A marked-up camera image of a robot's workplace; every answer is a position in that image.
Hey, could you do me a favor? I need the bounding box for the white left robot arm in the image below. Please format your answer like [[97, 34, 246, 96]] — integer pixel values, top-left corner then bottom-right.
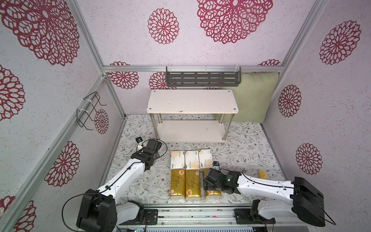
[[76, 139, 163, 232]]

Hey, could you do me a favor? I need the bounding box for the black wire wall rack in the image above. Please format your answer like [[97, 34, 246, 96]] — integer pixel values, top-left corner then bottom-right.
[[76, 91, 106, 131]]

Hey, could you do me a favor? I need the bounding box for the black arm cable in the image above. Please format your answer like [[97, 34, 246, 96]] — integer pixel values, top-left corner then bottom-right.
[[218, 168, 337, 226], [61, 138, 169, 232]]

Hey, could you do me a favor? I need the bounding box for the white tissue pack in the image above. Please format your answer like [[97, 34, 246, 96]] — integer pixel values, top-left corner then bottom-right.
[[185, 150, 200, 170], [198, 149, 214, 170], [171, 150, 186, 169]]

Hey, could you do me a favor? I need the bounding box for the green fabric cushion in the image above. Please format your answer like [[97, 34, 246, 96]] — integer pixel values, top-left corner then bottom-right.
[[221, 72, 279, 123]]

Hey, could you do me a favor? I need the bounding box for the white tissue pack middle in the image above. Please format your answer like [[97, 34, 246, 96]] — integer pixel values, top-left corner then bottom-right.
[[185, 150, 200, 170]]

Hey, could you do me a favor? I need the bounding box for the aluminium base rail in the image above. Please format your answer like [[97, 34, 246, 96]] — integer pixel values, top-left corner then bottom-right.
[[116, 205, 319, 232]]

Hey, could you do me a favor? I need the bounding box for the grey wall-mounted metal rack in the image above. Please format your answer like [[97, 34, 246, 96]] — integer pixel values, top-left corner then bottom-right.
[[165, 67, 242, 88]]

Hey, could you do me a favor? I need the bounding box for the gold tissue pack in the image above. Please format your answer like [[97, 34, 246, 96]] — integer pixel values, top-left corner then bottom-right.
[[185, 169, 202, 202], [170, 169, 186, 200], [203, 168, 222, 200]]

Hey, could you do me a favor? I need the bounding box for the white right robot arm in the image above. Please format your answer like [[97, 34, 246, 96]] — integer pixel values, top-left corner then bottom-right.
[[203, 168, 326, 227]]

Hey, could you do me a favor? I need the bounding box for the white two-tier metal-legged shelf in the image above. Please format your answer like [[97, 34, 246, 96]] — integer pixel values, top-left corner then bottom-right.
[[147, 89, 239, 143]]

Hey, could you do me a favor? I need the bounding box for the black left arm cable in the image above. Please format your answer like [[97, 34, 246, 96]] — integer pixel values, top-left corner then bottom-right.
[[61, 138, 169, 232]]

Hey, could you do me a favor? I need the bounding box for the white tissue pack right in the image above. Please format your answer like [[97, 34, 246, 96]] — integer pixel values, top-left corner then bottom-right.
[[198, 149, 214, 170]]

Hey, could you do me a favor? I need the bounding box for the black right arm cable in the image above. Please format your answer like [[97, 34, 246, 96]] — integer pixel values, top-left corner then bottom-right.
[[218, 168, 337, 226]]

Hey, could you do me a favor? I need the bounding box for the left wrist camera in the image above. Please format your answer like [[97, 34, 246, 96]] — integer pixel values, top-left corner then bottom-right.
[[135, 136, 144, 146]]

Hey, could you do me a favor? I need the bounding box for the white tissue pack left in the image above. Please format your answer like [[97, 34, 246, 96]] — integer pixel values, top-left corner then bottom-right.
[[171, 150, 186, 169]]

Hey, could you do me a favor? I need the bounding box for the yellow toy lemon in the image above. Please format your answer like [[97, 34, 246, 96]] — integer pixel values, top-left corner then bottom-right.
[[258, 170, 268, 179]]

